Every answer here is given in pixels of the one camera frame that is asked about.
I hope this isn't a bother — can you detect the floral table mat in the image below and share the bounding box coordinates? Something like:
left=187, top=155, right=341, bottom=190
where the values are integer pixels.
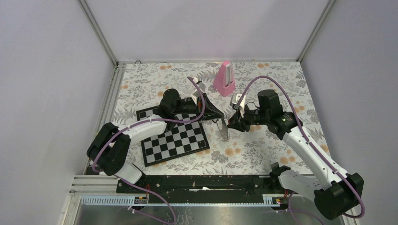
left=113, top=62, right=329, bottom=175

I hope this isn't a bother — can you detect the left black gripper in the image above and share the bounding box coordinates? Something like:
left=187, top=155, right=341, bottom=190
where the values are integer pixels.
left=173, top=93, right=224, bottom=123

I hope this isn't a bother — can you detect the pink metronome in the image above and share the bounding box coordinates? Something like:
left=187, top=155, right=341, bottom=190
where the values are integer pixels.
left=213, top=61, right=236, bottom=97

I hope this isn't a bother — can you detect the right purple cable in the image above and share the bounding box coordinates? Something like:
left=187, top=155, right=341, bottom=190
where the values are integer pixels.
left=237, top=75, right=366, bottom=225

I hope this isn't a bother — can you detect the black white chessboard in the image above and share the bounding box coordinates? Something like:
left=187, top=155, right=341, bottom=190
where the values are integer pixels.
left=141, top=121, right=210, bottom=167

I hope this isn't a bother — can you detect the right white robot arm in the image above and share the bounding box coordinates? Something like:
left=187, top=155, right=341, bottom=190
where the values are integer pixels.
left=228, top=90, right=364, bottom=220

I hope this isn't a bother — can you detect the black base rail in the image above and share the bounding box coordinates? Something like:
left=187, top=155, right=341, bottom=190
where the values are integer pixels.
left=116, top=175, right=291, bottom=203

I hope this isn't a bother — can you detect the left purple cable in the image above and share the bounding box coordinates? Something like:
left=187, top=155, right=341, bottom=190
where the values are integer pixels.
left=92, top=76, right=207, bottom=225

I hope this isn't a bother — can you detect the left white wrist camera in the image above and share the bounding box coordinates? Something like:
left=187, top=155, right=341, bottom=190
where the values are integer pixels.
left=191, top=77, right=206, bottom=105

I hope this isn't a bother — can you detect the purple cable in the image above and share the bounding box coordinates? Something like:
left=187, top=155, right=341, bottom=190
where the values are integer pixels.
left=237, top=75, right=366, bottom=225
left=92, top=76, right=207, bottom=225

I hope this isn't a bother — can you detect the white slotted cable duct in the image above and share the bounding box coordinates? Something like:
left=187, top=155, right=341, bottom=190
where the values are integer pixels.
left=80, top=195, right=280, bottom=207

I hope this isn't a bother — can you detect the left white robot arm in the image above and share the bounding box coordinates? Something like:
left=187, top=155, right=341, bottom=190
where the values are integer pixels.
left=87, top=89, right=224, bottom=193

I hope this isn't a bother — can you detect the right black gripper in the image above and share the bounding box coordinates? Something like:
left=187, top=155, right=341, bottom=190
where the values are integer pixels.
left=227, top=103, right=269, bottom=133

